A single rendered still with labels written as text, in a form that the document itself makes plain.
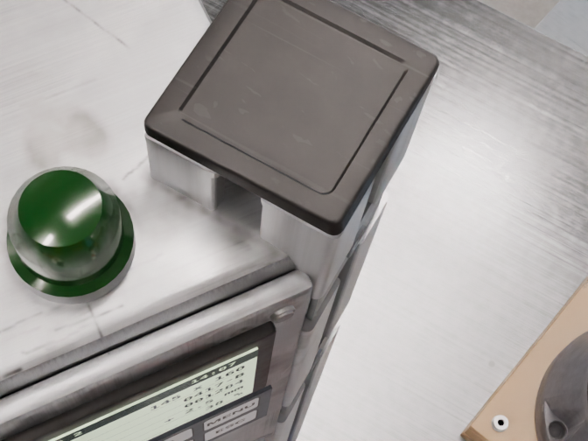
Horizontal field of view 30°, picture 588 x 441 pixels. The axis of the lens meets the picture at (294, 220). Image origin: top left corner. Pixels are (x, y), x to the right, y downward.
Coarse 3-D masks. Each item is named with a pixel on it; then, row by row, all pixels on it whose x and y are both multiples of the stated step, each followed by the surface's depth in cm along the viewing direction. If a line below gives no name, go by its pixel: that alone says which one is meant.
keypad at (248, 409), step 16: (240, 400) 31; (256, 400) 32; (208, 416) 31; (224, 416) 32; (240, 416) 33; (256, 416) 34; (176, 432) 30; (192, 432) 32; (208, 432) 33; (224, 432) 34
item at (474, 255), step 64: (384, 0) 101; (448, 0) 102; (448, 64) 99; (512, 64) 100; (576, 64) 100; (448, 128) 97; (512, 128) 98; (576, 128) 98; (448, 192) 95; (512, 192) 95; (576, 192) 96; (384, 256) 92; (448, 256) 93; (512, 256) 93; (576, 256) 93; (384, 320) 90; (448, 320) 91; (512, 320) 91; (320, 384) 88; (384, 384) 88; (448, 384) 89
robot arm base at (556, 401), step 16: (560, 352) 85; (576, 352) 81; (560, 368) 82; (576, 368) 79; (544, 384) 83; (560, 384) 80; (576, 384) 78; (544, 400) 82; (560, 400) 80; (576, 400) 78; (544, 416) 81; (560, 416) 81; (576, 416) 78; (544, 432) 81; (560, 432) 82; (576, 432) 78
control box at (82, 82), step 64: (0, 0) 25; (64, 0) 25; (128, 0) 25; (192, 0) 26; (0, 64) 24; (64, 64) 25; (128, 64) 25; (0, 128) 24; (64, 128) 24; (128, 128) 24; (0, 192) 23; (128, 192) 24; (0, 256) 23; (192, 256) 23; (256, 256) 23; (0, 320) 22; (64, 320) 22; (128, 320) 23; (192, 320) 23; (256, 320) 24; (0, 384) 22; (64, 384) 23
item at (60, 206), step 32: (32, 192) 21; (64, 192) 21; (96, 192) 21; (32, 224) 21; (64, 224) 21; (96, 224) 21; (128, 224) 23; (32, 256) 21; (64, 256) 21; (96, 256) 21; (128, 256) 22; (32, 288) 22; (64, 288) 22; (96, 288) 22
